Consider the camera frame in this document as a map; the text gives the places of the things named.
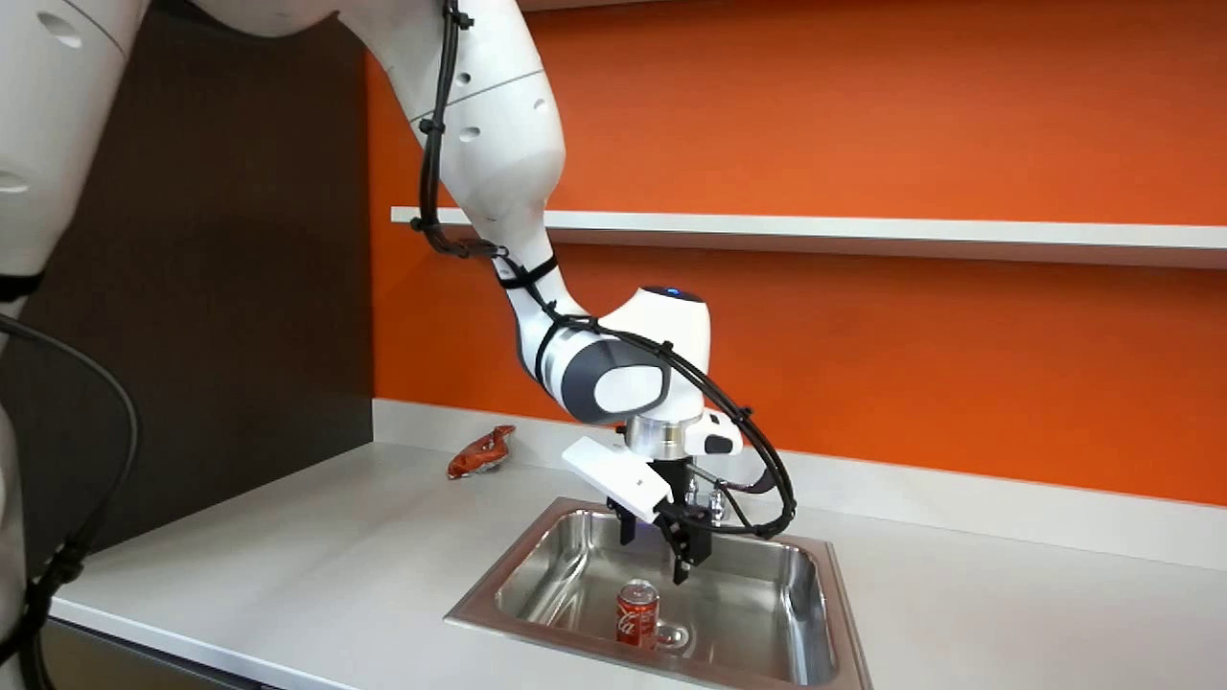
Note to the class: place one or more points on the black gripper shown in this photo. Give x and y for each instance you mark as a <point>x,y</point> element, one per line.
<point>685,503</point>

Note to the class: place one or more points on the red soda can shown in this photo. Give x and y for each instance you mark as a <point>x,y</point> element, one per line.
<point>634,611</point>

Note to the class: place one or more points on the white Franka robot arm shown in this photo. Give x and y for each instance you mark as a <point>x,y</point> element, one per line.
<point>493,141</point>

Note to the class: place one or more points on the metal sink drain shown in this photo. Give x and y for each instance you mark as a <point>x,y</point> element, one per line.
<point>673,636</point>

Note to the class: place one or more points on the stainless steel sink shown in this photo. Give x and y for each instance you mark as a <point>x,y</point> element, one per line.
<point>753,601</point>

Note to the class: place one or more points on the orange handheld tool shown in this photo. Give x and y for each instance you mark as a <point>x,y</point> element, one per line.
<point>482,454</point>

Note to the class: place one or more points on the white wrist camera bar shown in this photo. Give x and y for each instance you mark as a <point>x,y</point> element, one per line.
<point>619,482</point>

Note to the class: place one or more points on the white wall shelf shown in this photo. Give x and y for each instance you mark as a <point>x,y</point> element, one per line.
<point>893,236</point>

